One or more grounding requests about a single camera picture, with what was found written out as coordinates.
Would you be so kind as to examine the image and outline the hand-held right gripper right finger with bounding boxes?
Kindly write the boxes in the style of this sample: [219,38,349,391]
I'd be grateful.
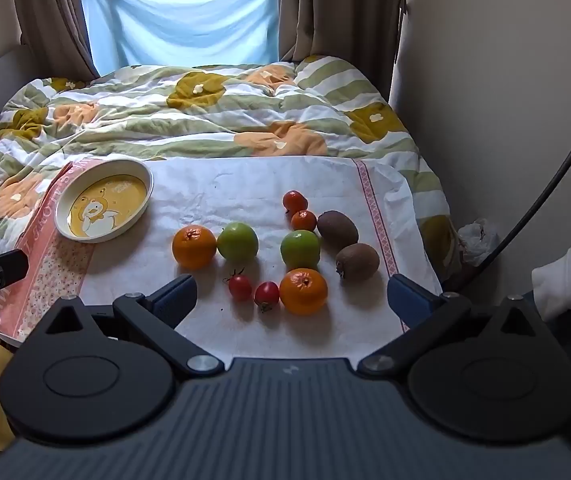
[358,274,553,379]

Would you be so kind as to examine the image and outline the green apple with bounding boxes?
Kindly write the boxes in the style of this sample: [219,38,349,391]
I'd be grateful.
[280,229,321,271]
[216,221,259,262]

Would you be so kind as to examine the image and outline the light blue window cloth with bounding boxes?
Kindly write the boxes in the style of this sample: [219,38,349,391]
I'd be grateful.
[79,0,281,73]

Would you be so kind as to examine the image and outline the orange-red cherry tomato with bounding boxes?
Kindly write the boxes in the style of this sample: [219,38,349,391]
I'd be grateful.
[291,209,318,232]
[282,190,309,214]

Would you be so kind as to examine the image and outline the person's white clothing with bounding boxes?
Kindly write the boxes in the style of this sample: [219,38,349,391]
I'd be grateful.
[531,225,571,322]

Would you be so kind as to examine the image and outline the yellow duck print plate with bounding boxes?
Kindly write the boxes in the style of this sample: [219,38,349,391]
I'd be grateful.
[54,158,154,244]

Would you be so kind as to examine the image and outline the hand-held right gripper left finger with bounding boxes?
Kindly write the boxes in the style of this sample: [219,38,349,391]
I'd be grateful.
[25,275,226,379]

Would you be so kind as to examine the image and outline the white plastic bag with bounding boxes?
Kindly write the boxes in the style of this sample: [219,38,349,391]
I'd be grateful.
[458,218,501,268]

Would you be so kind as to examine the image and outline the red long-stemmed cherry tomato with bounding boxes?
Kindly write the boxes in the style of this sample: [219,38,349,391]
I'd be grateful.
[223,268,253,302]

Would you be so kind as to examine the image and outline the white cloth with pink border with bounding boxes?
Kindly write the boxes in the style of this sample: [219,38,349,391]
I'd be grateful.
[0,156,443,361]

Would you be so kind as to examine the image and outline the black cable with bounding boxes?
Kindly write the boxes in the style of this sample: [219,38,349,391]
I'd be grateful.
[443,122,571,293]

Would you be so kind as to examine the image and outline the green striped floral blanket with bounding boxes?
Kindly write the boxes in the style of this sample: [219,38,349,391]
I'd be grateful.
[0,55,466,281]

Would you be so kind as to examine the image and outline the orange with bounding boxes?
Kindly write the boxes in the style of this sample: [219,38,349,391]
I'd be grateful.
[172,225,217,270]
[279,268,329,316]

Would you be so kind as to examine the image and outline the brown curtain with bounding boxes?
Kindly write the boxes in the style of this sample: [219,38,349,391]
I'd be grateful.
[278,0,409,106]
[9,0,101,81]

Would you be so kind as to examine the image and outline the brown kiwi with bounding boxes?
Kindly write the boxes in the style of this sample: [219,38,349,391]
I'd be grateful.
[335,243,381,282]
[317,210,360,249]

